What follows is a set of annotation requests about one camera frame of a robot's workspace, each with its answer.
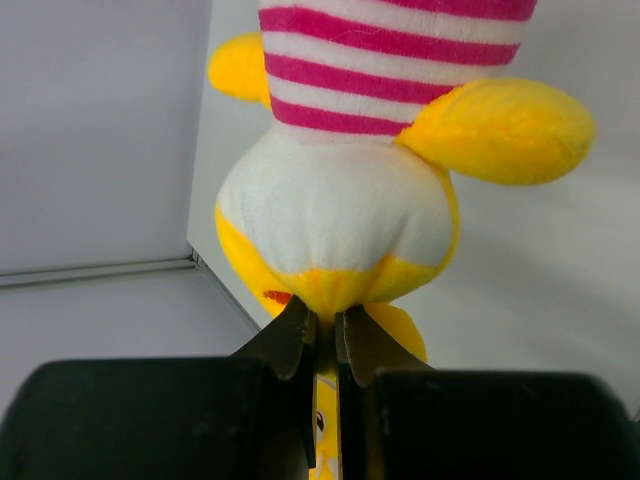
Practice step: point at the yellow plush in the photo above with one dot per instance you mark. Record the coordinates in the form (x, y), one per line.
(347, 198)

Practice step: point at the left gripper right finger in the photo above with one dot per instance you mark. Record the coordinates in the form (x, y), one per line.
(402, 419)

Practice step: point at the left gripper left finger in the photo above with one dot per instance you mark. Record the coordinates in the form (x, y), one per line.
(249, 415)

